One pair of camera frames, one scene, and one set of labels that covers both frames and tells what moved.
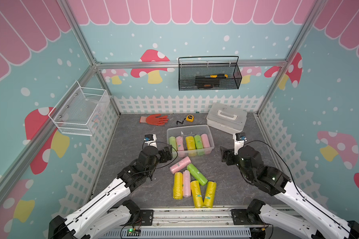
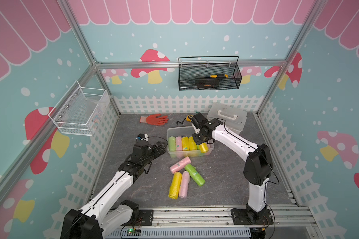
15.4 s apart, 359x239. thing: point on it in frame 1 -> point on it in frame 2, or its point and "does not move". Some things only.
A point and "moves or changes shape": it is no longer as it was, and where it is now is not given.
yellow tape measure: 190,118 does not move
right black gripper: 230,151 -> 195,137
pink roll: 180,143 does not move
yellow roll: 197,194 -> 204,147
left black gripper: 168,153 -> 157,153
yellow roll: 210,194 -> 185,143
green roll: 196,174 does not move
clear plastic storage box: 190,141 does not move
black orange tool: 205,86 does not move
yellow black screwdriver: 219,75 does not move
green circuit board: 133,232 does not move
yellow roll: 177,193 moves or changes shape
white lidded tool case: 227,118 does not move
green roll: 172,141 does not move
